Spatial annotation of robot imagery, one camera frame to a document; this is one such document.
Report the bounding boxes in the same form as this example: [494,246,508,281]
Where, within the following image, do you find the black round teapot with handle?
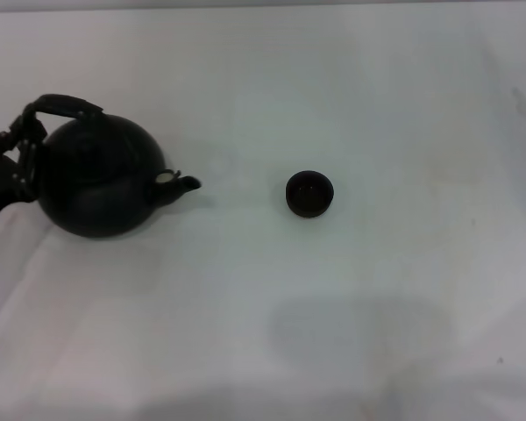
[24,93,202,239]

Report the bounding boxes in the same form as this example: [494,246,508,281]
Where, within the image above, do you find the white tablecloth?
[0,11,526,421]

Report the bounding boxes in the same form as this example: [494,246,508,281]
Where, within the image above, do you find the small dark teacup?
[285,169,335,218]

